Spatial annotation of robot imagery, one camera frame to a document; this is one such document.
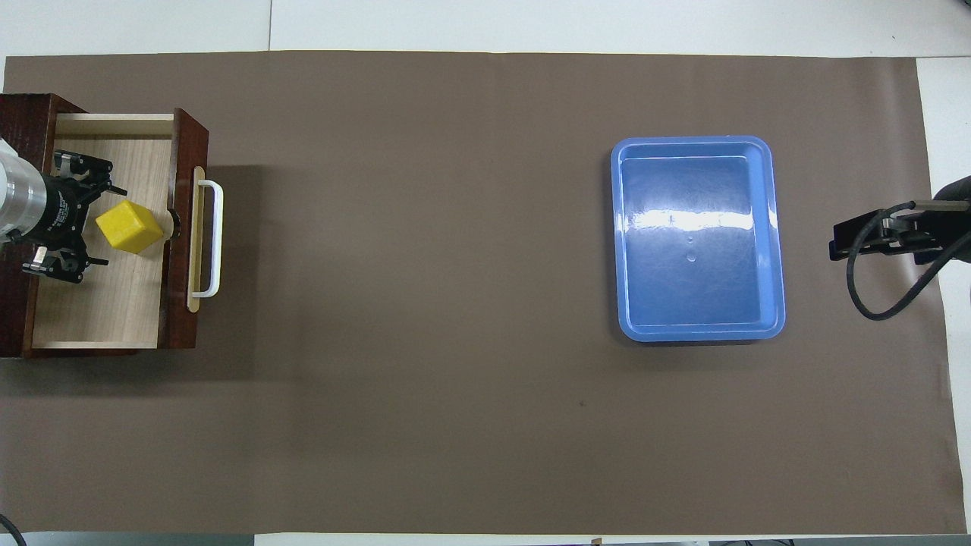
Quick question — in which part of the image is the blue plastic tray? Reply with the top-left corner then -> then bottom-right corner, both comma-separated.
611,136 -> 787,344

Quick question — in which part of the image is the right arm gripper cable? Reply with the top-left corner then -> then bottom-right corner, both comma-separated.
845,199 -> 971,322

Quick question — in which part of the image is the white drawer handle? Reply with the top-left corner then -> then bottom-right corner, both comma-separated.
190,179 -> 225,299

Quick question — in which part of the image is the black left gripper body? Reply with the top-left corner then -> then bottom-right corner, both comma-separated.
33,172 -> 87,249

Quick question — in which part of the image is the brown table mat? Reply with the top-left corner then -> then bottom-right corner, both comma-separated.
0,50 -> 966,535

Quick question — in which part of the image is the dark wooden cabinet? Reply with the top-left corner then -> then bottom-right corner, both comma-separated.
0,93 -> 86,359

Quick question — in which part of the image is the light wooden handle plate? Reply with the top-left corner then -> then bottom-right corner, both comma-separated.
187,165 -> 207,313

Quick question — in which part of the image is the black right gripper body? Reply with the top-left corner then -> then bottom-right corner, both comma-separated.
884,175 -> 971,265

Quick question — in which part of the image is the yellow block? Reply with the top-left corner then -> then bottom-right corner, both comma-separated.
94,199 -> 166,256

